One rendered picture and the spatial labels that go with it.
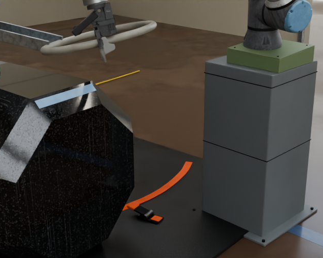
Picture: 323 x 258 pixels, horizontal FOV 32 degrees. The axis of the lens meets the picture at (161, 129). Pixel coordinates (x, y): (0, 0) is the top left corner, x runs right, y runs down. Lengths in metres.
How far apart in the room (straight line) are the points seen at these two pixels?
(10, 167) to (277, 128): 1.24
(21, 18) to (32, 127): 6.40
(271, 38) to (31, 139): 1.22
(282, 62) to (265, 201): 0.69
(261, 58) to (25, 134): 1.13
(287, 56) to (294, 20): 0.19
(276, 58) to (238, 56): 0.22
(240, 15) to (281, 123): 5.03
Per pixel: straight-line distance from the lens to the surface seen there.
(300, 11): 2.60
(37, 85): 2.51
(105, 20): 2.13
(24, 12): 8.67
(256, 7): 2.73
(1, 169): 2.29
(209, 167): 2.99
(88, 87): 2.51
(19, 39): 2.53
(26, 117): 2.32
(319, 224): 3.13
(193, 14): 8.24
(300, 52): 2.77
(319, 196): 3.41
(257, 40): 2.76
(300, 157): 3.02
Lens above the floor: 1.53
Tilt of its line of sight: 21 degrees down
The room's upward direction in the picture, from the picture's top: straight up
